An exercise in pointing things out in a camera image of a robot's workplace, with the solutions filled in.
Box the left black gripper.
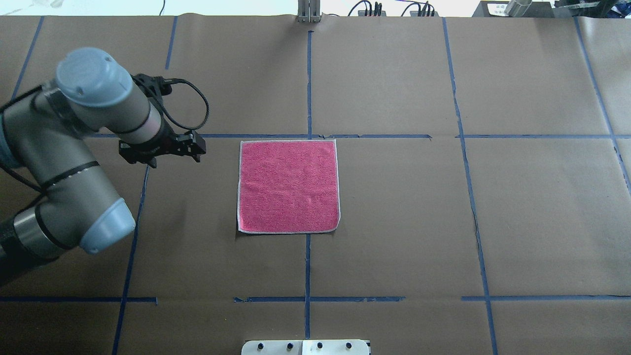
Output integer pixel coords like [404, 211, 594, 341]
[118, 74, 207, 168]

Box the pink towel white edge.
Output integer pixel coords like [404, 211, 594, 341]
[236, 140, 341, 235]

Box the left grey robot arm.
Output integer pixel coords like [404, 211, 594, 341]
[1, 47, 210, 285]

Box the black box with label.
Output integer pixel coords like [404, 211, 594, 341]
[472, 0, 554, 18]

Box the steel metal cup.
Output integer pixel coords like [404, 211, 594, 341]
[504, 0, 533, 18]

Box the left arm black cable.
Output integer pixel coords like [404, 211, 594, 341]
[157, 78, 210, 132]

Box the aluminium profile post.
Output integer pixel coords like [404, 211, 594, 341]
[296, 0, 322, 23]

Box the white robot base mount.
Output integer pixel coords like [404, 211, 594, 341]
[241, 339, 372, 355]

